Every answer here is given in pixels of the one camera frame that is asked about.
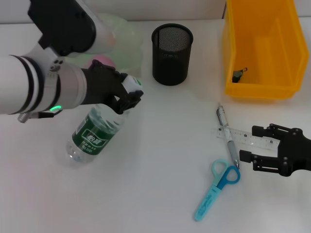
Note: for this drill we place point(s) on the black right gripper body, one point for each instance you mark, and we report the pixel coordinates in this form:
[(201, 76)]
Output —
[(296, 150)]

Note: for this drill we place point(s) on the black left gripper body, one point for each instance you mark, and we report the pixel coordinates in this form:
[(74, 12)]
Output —
[(102, 85)]

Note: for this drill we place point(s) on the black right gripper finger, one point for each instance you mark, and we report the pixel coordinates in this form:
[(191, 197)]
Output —
[(260, 131), (264, 162)]

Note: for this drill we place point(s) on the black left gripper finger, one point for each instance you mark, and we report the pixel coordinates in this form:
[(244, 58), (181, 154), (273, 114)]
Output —
[(128, 102), (120, 72)]

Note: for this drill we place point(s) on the pink peach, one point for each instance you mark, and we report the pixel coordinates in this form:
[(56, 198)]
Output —
[(103, 60)]

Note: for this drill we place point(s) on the clear green-label water bottle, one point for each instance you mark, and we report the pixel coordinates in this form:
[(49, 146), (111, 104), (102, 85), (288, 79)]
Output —
[(94, 136)]

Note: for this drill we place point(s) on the blue sheathed scissors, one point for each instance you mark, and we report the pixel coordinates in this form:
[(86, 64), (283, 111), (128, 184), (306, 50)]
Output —
[(206, 204)]

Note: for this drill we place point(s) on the transparent plastic ruler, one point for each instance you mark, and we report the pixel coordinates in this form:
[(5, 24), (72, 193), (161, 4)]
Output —
[(255, 139)]

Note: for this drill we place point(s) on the green glass fruit plate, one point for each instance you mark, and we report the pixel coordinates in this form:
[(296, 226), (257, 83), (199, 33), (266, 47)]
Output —
[(126, 43)]

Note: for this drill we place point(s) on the silver ballpoint pen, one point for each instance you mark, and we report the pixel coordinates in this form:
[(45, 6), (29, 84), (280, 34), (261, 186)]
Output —
[(230, 143)]

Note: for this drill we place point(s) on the black mesh pen holder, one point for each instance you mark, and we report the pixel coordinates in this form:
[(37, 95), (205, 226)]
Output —
[(171, 65)]

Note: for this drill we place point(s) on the yellow plastic bin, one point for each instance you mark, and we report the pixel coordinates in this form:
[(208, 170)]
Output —
[(264, 87)]

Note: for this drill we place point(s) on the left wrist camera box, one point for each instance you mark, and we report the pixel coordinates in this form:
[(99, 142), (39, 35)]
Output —
[(68, 26)]

